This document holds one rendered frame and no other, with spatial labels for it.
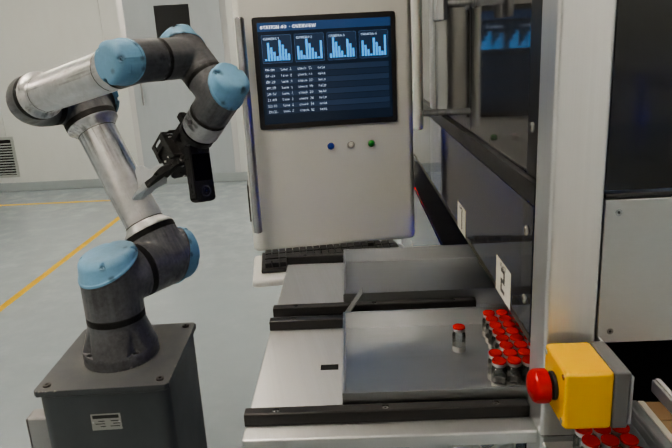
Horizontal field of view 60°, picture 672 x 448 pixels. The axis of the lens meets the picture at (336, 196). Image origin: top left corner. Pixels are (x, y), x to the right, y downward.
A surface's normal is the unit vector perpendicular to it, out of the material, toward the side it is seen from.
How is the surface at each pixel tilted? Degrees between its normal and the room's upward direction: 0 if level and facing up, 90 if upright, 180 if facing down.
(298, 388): 0
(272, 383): 0
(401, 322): 90
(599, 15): 90
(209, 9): 90
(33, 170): 90
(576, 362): 0
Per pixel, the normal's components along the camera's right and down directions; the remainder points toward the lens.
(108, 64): -0.55, 0.24
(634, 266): -0.02, 0.25
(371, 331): -0.05, -0.97
